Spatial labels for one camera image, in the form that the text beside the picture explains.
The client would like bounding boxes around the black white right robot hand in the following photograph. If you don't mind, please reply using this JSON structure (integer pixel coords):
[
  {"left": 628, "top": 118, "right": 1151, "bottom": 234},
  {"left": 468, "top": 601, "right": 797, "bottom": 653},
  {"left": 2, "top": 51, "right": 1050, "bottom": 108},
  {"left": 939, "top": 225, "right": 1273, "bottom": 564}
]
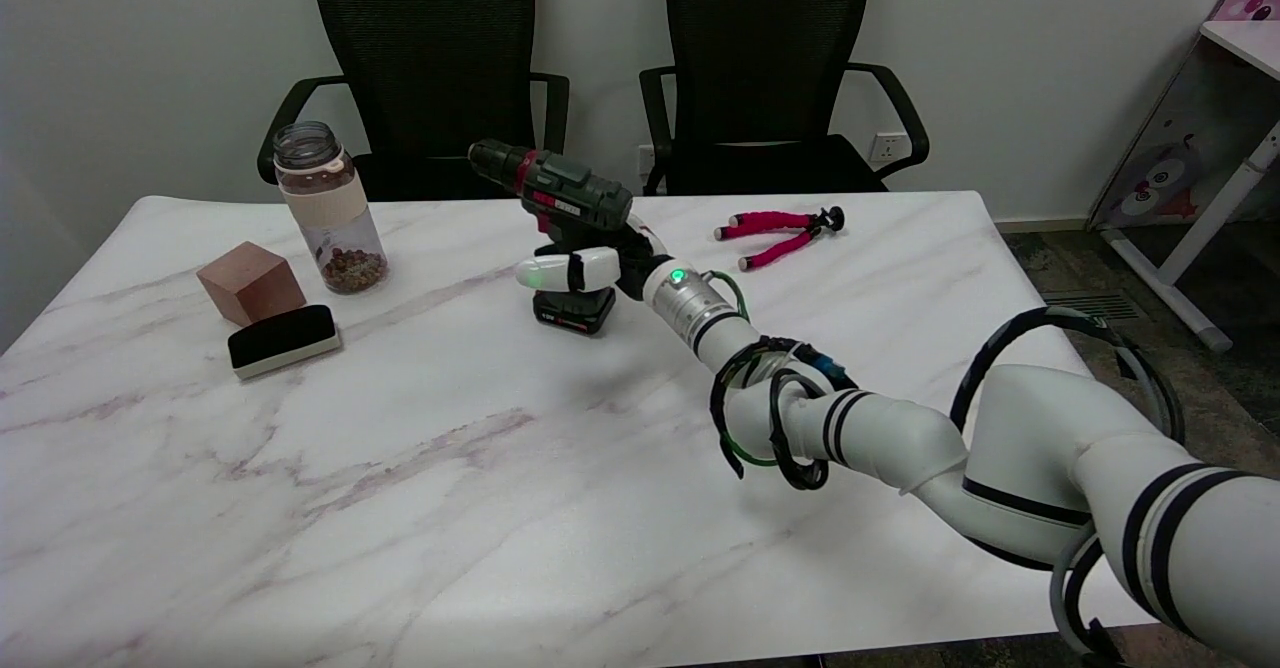
[{"left": 514, "top": 213, "right": 674, "bottom": 302}]

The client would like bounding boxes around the dark green power screwdriver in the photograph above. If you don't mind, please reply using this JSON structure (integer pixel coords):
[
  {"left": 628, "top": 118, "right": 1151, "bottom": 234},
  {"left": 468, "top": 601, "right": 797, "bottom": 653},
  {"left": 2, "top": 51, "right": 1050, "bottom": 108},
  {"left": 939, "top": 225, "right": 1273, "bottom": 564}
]
[{"left": 467, "top": 139, "right": 635, "bottom": 336}]

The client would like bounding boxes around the pink black mini tripod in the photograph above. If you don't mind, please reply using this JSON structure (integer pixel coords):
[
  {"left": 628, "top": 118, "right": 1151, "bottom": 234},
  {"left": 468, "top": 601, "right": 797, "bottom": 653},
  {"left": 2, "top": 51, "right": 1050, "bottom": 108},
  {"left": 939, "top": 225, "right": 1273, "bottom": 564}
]
[{"left": 713, "top": 206, "right": 846, "bottom": 272}]

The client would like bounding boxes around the clear bottle with nuts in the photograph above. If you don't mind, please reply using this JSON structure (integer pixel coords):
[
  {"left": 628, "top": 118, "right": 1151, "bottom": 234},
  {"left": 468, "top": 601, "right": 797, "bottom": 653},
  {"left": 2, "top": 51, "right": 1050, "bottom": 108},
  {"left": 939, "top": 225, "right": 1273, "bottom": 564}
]
[{"left": 273, "top": 121, "right": 389, "bottom": 296}]

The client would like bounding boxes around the black mesh office chair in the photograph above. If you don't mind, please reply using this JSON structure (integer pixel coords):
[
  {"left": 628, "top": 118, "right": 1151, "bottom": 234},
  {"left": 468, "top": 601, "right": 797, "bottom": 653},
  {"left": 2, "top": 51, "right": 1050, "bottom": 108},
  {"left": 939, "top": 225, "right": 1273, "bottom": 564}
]
[
  {"left": 639, "top": 0, "right": 930, "bottom": 197},
  {"left": 257, "top": 0, "right": 571, "bottom": 202}
]

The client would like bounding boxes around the black whiteboard eraser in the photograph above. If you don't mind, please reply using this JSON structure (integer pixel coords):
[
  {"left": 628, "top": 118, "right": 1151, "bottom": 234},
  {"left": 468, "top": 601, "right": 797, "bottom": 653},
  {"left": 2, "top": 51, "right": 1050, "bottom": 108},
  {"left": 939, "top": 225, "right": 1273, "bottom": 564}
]
[{"left": 227, "top": 304, "right": 342, "bottom": 381}]

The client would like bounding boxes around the brown wooden cube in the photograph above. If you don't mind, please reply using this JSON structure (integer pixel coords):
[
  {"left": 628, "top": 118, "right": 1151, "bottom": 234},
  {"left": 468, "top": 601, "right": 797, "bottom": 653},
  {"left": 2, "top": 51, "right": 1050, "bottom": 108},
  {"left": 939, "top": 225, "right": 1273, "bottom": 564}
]
[{"left": 196, "top": 241, "right": 308, "bottom": 327}]

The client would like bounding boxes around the dark floor vent grille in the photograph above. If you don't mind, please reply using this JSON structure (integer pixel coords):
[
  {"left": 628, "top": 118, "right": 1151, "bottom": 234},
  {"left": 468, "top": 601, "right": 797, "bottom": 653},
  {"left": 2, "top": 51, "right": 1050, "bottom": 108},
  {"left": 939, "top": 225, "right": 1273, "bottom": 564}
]
[{"left": 1040, "top": 291, "right": 1137, "bottom": 325}]

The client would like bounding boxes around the cartoon printed desk panel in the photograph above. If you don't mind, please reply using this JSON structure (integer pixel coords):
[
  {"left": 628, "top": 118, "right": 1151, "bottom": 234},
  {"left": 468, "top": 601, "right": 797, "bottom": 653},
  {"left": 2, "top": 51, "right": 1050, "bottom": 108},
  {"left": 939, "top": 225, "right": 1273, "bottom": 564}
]
[{"left": 1090, "top": 38, "right": 1280, "bottom": 231}]

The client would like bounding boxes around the white desk with legs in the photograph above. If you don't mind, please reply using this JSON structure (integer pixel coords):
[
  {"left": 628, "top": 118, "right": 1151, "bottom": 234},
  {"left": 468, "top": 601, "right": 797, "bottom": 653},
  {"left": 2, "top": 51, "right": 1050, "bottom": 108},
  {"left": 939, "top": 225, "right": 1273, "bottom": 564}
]
[{"left": 1100, "top": 20, "right": 1280, "bottom": 354}]

